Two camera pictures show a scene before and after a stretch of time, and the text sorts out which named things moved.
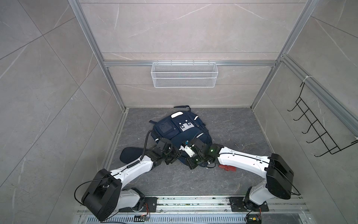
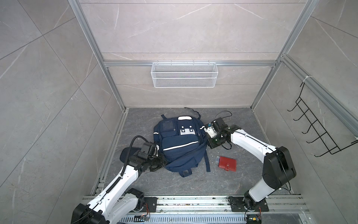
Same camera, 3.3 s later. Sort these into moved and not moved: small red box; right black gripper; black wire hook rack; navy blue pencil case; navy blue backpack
Moved: navy blue backpack; right black gripper
Not moved: black wire hook rack; small red box; navy blue pencil case
